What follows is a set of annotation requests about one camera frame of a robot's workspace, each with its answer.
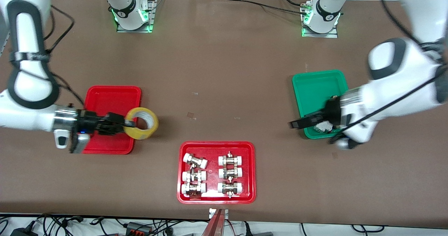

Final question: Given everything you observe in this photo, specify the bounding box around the yellow tape roll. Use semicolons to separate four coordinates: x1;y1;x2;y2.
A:
124;107;159;140

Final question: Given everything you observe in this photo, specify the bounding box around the red plastic tray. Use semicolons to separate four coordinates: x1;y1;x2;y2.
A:
177;141;257;205
81;85;142;155

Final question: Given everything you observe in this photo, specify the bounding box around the green plastic tray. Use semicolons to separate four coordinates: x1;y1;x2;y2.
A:
292;69;349;140

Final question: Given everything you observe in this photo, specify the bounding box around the white circuit breaker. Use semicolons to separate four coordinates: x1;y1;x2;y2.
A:
314;121;334;134

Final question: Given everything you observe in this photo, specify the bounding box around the white metal pipe fitting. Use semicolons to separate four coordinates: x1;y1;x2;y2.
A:
218;151;244;167
183;153;208;169
217;181;244;199
181;182;207;198
218;166;243;180
181;169;207;183

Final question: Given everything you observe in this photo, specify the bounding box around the black orange connector box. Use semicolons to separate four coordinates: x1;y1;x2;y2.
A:
125;222;153;235

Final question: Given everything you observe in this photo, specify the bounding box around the black power adapter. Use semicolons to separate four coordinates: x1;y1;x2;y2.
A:
10;227;39;236

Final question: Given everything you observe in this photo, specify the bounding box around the red metal bar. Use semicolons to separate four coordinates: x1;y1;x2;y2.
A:
201;209;226;236

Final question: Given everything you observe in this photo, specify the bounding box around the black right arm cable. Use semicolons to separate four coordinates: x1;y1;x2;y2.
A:
42;5;85;108

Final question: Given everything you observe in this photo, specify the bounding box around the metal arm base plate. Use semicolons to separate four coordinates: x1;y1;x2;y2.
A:
301;1;339;38
116;0;157;33

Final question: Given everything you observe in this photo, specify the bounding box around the black table cable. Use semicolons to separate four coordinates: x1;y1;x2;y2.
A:
241;0;310;15

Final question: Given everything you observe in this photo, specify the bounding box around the white bracket plate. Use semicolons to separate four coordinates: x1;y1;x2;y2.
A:
209;208;229;219

